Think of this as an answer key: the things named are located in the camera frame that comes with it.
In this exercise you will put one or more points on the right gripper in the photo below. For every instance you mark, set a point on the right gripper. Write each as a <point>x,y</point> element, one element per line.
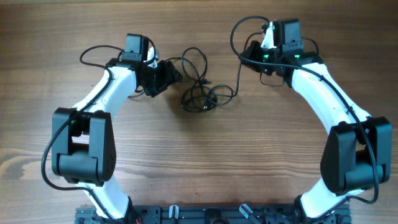
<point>255,46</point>

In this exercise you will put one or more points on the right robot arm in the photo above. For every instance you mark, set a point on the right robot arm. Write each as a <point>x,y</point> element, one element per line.
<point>357,154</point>

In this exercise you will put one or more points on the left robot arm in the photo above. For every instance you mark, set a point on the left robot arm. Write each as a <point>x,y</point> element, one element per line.
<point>81,154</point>

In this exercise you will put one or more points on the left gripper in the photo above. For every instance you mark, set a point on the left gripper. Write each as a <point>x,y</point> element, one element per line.
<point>169,76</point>

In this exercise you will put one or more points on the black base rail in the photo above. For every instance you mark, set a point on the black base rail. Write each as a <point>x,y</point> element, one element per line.
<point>273,213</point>

